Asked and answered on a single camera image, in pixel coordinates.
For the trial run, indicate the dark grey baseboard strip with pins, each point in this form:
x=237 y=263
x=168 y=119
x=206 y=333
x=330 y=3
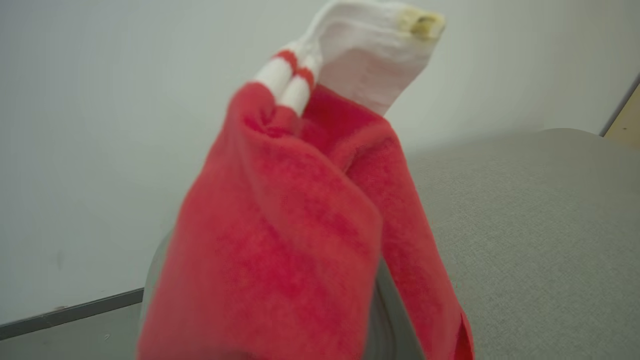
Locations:
x=70 y=314

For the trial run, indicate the red and white Bulls jersey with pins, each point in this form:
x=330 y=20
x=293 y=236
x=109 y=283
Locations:
x=280 y=225

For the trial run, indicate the light wooden panel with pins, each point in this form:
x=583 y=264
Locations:
x=629 y=122

